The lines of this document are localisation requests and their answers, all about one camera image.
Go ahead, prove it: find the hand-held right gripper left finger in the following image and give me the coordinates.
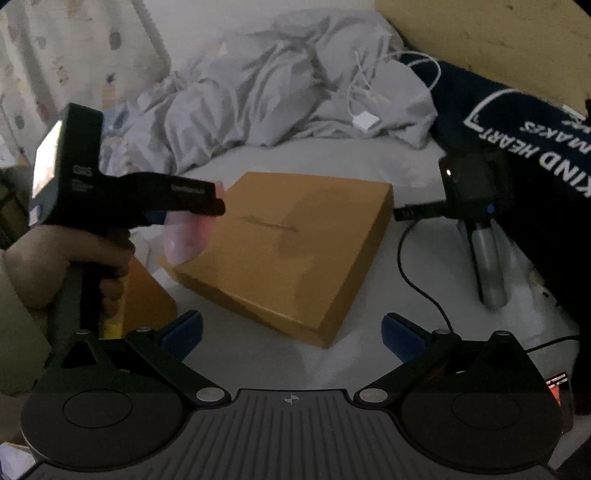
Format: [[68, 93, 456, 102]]
[[59, 311, 232, 408]]

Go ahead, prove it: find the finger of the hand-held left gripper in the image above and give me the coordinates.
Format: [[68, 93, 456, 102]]
[[168, 178, 227, 219]]

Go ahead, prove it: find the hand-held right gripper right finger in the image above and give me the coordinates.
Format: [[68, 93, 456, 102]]
[[355, 312, 532, 409]]

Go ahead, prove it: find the pink rounded cap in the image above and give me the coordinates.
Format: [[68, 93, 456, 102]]
[[163, 181, 225, 265]]

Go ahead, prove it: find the brown cardboard box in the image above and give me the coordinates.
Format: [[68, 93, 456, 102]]
[[99, 256, 179, 339]]

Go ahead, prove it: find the brown cardboard box lid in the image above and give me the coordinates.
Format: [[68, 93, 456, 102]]
[[161, 172, 394, 350]]

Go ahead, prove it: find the person's left forearm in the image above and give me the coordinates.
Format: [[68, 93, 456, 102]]
[[0, 249, 54, 398]]

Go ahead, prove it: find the person's left hand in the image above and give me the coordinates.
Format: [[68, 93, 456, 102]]
[[6, 225, 136, 320]]

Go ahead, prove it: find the light blue printed bed sheet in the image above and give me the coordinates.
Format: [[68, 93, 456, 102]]
[[124, 134, 580, 402]]

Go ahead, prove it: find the grey crumpled duvet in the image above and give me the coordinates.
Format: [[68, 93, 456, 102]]
[[99, 9, 438, 178]]

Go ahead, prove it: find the pineapple print curtain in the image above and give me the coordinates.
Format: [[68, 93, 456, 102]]
[[0, 0, 169, 167]]

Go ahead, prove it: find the printed carton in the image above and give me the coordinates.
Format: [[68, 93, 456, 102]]
[[544, 373, 574, 409]]

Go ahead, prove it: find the white charger plug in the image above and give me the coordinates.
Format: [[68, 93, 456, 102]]
[[353, 111, 380, 133]]

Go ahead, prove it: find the dark blue printed garment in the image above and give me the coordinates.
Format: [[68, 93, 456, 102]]
[[433, 59, 591, 333]]

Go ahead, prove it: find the wooden headboard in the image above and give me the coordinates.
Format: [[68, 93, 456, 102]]
[[375, 0, 591, 101]]

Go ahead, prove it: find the black cable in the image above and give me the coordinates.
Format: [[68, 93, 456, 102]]
[[397, 220, 579, 352]]

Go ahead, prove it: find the black camera on grey tripod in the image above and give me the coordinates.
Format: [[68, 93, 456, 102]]
[[392, 150, 517, 311]]

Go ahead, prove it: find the white charger cable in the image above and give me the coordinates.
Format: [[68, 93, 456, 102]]
[[347, 50, 443, 121]]

